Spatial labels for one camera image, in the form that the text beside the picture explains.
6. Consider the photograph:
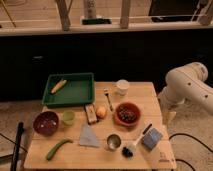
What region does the green cucumber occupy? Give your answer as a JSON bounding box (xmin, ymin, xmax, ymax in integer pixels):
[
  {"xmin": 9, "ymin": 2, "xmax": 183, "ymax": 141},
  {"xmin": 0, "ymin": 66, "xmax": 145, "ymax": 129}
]
[{"xmin": 45, "ymin": 139, "xmax": 73, "ymax": 161}]

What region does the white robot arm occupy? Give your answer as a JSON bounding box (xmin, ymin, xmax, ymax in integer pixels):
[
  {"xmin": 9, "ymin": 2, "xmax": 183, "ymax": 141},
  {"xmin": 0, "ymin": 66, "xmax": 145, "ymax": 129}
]
[{"xmin": 158, "ymin": 62, "xmax": 213, "ymax": 125}]

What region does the green base white post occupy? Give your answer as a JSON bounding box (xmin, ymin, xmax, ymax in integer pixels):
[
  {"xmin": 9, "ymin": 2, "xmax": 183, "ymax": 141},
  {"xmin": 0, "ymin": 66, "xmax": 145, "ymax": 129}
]
[{"xmin": 82, "ymin": 0, "xmax": 111, "ymax": 25}]

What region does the brown wooden block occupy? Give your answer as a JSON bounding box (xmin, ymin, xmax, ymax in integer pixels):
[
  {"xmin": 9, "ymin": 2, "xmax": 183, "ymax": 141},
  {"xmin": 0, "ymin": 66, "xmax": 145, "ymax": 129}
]
[{"xmin": 85, "ymin": 104, "xmax": 98, "ymax": 124}]

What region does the green plastic tray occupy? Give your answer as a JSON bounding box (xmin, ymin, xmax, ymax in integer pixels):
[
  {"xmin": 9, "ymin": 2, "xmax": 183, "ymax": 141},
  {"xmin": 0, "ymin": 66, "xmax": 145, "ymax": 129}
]
[{"xmin": 42, "ymin": 73, "xmax": 95, "ymax": 108}]

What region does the grey towel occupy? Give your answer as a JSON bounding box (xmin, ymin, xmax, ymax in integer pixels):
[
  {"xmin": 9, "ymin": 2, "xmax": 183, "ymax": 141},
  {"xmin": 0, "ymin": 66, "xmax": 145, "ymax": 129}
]
[{"xmin": 79, "ymin": 124, "xmax": 100, "ymax": 148}]

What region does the black pole stand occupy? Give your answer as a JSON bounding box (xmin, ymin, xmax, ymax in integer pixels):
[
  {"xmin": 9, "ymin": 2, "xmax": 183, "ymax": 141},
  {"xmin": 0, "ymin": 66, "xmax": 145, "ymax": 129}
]
[{"xmin": 10, "ymin": 122, "xmax": 24, "ymax": 171}]

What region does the blue sponge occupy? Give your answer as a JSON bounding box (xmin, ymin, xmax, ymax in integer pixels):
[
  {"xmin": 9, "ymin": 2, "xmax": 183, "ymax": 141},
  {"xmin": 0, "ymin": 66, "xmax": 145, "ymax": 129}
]
[{"xmin": 142, "ymin": 128, "xmax": 163, "ymax": 150}]

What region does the white plastic cup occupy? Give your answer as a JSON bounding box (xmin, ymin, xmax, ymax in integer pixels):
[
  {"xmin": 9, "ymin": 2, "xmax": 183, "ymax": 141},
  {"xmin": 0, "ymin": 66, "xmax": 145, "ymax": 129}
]
[{"xmin": 116, "ymin": 79, "xmax": 130, "ymax": 96}]

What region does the yellow corn cob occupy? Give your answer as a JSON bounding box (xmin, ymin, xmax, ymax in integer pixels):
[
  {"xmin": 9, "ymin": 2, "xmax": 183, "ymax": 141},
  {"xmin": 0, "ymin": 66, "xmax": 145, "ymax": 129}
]
[{"xmin": 51, "ymin": 80, "xmax": 67, "ymax": 94}]

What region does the dark red bowl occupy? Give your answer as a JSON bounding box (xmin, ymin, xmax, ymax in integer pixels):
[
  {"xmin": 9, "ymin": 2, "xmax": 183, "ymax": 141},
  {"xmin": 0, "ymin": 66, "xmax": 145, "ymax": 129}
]
[{"xmin": 33, "ymin": 111, "xmax": 59, "ymax": 136}]

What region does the small green cup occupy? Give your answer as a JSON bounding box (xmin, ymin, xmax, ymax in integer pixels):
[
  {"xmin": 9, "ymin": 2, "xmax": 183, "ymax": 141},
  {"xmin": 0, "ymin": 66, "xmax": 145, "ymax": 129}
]
[{"xmin": 62, "ymin": 111, "xmax": 75, "ymax": 126}]

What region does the silver metal cup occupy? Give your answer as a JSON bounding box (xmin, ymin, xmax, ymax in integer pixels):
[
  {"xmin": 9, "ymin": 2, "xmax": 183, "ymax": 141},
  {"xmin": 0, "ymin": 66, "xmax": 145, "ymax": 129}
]
[{"xmin": 107, "ymin": 134, "xmax": 121, "ymax": 151}]

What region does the terracotta bowl with grapes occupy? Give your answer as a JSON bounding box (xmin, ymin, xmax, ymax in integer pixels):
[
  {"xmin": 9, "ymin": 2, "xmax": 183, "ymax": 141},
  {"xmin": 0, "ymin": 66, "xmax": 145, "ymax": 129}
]
[{"xmin": 113, "ymin": 102, "xmax": 141, "ymax": 127}]

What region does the black floor cable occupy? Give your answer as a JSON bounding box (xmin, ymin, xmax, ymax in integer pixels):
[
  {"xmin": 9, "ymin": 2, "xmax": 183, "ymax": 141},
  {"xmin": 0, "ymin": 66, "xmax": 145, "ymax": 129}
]
[{"xmin": 168, "ymin": 132, "xmax": 213, "ymax": 171}]

